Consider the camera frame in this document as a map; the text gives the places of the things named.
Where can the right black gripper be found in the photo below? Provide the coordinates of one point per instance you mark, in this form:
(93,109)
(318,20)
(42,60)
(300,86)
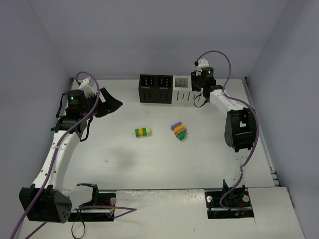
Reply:
(196,81)

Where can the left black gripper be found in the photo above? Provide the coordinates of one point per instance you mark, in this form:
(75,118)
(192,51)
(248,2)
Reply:
(100,105)

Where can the green yellow lego bar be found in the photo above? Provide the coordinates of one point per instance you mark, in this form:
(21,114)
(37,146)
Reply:
(144,131)

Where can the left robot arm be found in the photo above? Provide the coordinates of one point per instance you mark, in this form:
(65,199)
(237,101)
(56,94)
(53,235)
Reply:
(44,200)

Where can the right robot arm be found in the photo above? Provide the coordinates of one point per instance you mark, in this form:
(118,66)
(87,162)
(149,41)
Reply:
(241,127)

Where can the white slotted double container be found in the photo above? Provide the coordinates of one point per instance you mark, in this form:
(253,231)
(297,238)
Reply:
(182,94)

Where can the black slotted double container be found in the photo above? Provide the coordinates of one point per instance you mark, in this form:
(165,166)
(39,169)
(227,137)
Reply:
(155,89)

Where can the yellow curved lego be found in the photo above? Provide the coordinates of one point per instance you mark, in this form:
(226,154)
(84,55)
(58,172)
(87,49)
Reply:
(179,128)

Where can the pink patterned lego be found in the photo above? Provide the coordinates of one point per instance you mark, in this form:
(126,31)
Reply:
(180,131)

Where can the purple curved lego top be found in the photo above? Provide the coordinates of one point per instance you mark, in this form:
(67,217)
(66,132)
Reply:
(175,125)

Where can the dark green lego piece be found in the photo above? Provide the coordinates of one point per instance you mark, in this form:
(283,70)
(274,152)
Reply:
(181,136)

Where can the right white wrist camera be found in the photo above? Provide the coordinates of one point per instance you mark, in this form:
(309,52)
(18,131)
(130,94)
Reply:
(200,64)

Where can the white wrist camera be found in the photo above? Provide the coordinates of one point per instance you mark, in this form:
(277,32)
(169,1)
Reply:
(200,64)
(87,86)

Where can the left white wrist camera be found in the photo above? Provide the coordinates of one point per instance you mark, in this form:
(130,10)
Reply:
(87,86)

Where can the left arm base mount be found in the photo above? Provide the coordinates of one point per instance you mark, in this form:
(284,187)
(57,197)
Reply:
(97,199)

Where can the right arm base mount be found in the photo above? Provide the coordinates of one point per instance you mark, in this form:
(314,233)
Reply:
(235,205)

